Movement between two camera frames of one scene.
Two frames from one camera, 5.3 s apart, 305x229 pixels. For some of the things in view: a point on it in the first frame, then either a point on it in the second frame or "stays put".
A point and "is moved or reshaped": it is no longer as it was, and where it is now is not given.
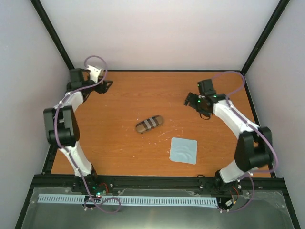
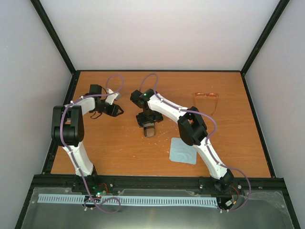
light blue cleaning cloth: (183, 150) stays put
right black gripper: (192, 102) -> (141, 120)
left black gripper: (103, 89) -> (114, 108)
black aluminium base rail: (71, 184) stays put
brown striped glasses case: (143, 126) is moved or reshaped
